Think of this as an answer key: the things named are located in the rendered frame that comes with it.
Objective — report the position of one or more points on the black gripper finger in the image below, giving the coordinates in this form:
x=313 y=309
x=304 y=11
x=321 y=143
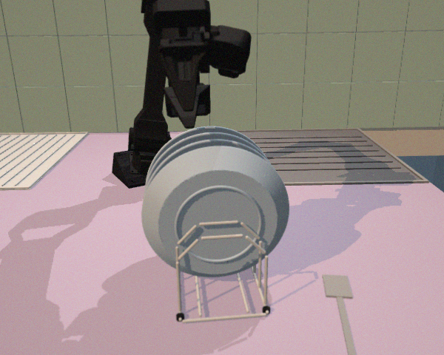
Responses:
x=181 y=64
x=187 y=118

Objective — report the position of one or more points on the beige ribbed draining mat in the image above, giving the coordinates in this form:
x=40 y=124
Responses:
x=25 y=158

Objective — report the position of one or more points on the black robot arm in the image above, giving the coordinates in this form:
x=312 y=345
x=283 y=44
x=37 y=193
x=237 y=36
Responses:
x=229 y=51

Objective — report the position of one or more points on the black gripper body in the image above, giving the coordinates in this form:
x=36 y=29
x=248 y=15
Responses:
x=170 y=17

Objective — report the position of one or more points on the beige wire dish rack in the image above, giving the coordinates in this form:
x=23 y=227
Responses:
x=266 y=309

